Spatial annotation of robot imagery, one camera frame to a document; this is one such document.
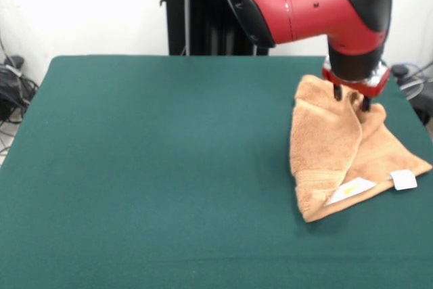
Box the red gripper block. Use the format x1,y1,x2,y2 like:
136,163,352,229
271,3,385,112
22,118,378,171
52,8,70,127
321,58,392,113

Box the orange terry towel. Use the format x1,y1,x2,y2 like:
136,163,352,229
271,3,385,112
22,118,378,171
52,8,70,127
289,74,433,223

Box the black upright stand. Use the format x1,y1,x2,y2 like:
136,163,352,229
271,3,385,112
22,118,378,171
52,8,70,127
158,0,281,56

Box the dark green table cloth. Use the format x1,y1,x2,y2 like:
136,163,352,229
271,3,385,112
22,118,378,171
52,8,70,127
0,54,433,289

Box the tangle of black cables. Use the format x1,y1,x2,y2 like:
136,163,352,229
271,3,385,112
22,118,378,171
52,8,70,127
390,62,433,127
0,31,40,154

